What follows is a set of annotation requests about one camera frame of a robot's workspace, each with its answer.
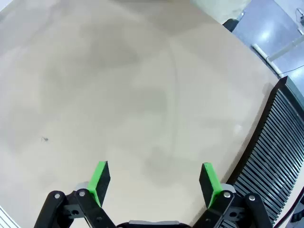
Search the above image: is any red cable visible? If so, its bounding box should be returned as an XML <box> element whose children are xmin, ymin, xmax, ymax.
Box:
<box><xmin>276</xmin><ymin>197</ymin><xmax>302</xmax><ymax>228</ymax></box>

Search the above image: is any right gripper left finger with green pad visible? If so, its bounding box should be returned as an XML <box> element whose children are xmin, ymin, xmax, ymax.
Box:
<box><xmin>34</xmin><ymin>161</ymin><xmax>117</xmax><ymax>228</ymax></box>

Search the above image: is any thin black floor cable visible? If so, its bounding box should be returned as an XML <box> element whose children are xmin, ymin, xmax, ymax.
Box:
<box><xmin>265</xmin><ymin>56</ymin><xmax>304</xmax><ymax>75</ymax></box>

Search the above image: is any black slotted PCB rack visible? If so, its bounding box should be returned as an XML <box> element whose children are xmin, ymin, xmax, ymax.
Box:
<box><xmin>220</xmin><ymin>76</ymin><xmax>304</xmax><ymax>228</ymax></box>

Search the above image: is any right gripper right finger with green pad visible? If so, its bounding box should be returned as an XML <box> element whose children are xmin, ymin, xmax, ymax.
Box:
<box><xmin>193</xmin><ymin>162</ymin><xmax>273</xmax><ymax>228</ymax></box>

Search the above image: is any white floor cable duct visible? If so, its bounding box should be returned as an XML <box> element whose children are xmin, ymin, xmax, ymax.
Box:
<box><xmin>251</xmin><ymin>44</ymin><xmax>284</xmax><ymax>77</ymax></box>

